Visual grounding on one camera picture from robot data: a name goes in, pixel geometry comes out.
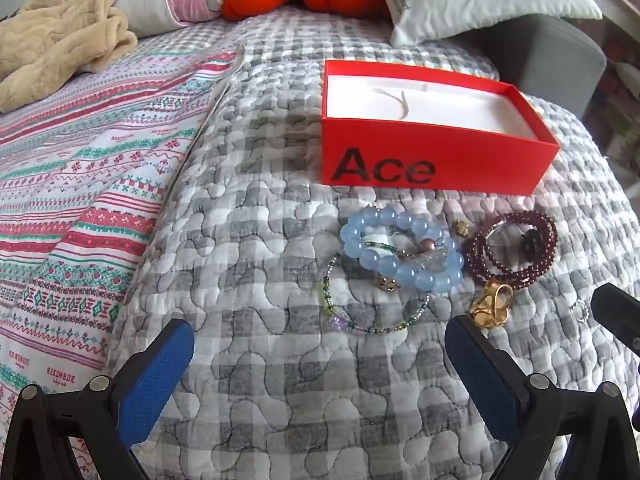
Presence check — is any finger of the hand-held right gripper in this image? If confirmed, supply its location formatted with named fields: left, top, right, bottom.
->
left=590, top=282, right=640, bottom=358

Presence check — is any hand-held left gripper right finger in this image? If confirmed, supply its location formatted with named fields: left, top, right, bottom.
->
left=444, top=315, right=637, bottom=480

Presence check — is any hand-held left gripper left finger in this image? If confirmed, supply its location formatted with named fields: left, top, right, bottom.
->
left=0, top=317, right=196, bottom=480

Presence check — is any dark red bead bracelet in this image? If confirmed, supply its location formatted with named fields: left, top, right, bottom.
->
left=462, top=211, right=560, bottom=286

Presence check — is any black hair claw clip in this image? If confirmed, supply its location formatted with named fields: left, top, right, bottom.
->
left=520, top=227, right=547, bottom=254

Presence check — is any pearl drop earring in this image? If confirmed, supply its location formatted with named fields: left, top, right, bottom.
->
left=400, top=240, right=451, bottom=272

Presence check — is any green bead bracelet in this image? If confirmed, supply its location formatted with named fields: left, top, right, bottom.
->
left=322, top=242, right=431, bottom=334

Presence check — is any light blue bead bracelet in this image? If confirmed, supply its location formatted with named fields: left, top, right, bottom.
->
left=340, top=207, right=466, bottom=293

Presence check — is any red cardboard box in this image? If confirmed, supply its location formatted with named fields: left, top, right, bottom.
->
left=320, top=59, right=561, bottom=195

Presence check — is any gray checked quilt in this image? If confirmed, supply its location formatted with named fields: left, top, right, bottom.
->
left=75, top=7, right=640, bottom=480

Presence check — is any striped patterned bed sheet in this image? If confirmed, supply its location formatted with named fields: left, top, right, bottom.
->
left=0, top=35, right=246, bottom=480

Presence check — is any gray armchair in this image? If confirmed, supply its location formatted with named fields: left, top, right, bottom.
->
left=465, top=12, right=608, bottom=117

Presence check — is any beige plush blanket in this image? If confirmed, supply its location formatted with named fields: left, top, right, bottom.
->
left=0, top=0, right=139, bottom=113

